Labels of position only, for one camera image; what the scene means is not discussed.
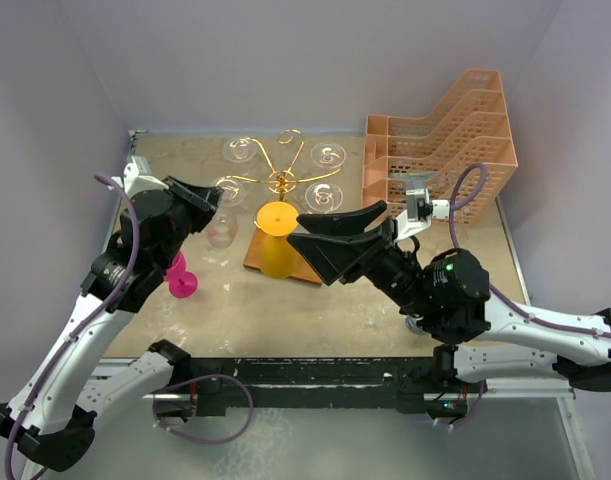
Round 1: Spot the clear wine glass front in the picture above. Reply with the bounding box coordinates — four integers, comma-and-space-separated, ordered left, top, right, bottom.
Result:
222, 137, 258, 163

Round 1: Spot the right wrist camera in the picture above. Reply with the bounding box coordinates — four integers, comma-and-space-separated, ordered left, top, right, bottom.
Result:
394, 180, 451, 242

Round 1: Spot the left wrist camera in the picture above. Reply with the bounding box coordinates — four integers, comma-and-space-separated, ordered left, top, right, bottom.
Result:
112, 155, 168, 198

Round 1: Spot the peach plastic file organizer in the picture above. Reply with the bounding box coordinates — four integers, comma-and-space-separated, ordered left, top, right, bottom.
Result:
361, 68, 518, 225

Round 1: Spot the blue white patterned tin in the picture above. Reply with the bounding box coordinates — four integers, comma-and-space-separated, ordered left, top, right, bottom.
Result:
405, 318, 426, 335

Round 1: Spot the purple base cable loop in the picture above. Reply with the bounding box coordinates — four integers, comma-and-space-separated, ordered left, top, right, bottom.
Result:
153, 375, 256, 444

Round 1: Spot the yellow plastic goblet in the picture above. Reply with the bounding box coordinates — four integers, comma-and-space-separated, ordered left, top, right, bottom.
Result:
256, 201, 298, 279

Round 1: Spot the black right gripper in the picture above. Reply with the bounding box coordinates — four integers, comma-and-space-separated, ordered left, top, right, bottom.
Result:
286, 200, 435, 318

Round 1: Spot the clear champagne flute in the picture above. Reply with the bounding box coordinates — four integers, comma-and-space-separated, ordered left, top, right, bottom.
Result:
310, 142, 346, 170

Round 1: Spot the black base frame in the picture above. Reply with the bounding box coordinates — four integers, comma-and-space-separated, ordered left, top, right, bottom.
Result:
154, 357, 487, 418

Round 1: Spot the pink plastic goblet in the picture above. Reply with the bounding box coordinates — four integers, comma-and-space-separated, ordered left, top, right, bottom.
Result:
164, 252, 199, 299

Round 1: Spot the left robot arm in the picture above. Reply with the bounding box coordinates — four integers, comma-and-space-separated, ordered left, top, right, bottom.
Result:
0, 177, 223, 478

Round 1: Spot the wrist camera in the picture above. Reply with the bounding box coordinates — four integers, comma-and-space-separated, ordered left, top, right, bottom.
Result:
112, 155, 168, 198
394, 180, 451, 242

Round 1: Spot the clear wine glass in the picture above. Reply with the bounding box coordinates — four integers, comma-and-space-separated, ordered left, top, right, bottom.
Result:
222, 137, 258, 163
304, 182, 344, 214

